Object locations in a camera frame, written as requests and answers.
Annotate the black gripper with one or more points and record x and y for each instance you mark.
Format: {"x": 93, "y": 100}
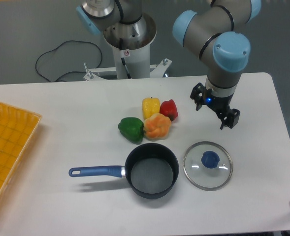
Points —
{"x": 220, "y": 105}

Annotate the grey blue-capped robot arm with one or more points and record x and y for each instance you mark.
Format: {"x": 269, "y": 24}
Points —
{"x": 209, "y": 36}

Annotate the twisted orange bread roll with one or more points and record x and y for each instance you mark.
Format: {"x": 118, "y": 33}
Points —
{"x": 157, "y": 126}

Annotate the red bell pepper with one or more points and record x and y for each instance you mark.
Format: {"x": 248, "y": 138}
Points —
{"x": 169, "y": 109}

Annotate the glass lid with blue knob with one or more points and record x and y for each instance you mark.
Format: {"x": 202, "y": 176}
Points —
{"x": 207, "y": 165}

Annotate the yellow bell pepper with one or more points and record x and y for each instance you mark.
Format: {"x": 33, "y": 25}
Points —
{"x": 150, "y": 106}

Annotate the green bell pepper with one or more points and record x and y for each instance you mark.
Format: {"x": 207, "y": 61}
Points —
{"x": 132, "y": 129}

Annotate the yellow woven basket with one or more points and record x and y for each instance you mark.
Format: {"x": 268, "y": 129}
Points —
{"x": 17, "y": 127}

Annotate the dark saucepan with blue handle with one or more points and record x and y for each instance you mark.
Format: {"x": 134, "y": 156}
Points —
{"x": 151, "y": 170}

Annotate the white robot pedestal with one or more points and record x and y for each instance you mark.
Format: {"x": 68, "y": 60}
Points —
{"x": 130, "y": 44}

